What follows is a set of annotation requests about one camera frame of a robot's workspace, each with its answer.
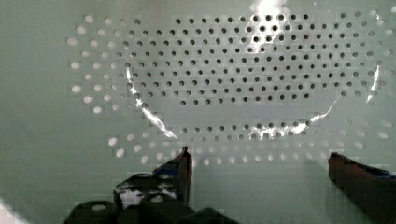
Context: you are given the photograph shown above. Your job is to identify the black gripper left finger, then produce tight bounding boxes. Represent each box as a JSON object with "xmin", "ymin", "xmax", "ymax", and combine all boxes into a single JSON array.
[{"xmin": 113, "ymin": 146, "xmax": 192, "ymax": 209}]

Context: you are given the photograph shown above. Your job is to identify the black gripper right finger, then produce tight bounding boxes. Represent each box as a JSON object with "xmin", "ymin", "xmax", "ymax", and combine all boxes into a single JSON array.
[{"xmin": 328, "ymin": 152, "xmax": 396, "ymax": 224}]

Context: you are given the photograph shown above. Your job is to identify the green oval plastic strainer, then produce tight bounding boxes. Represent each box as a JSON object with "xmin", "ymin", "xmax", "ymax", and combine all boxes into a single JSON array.
[{"xmin": 1, "ymin": 0, "xmax": 395, "ymax": 224}]

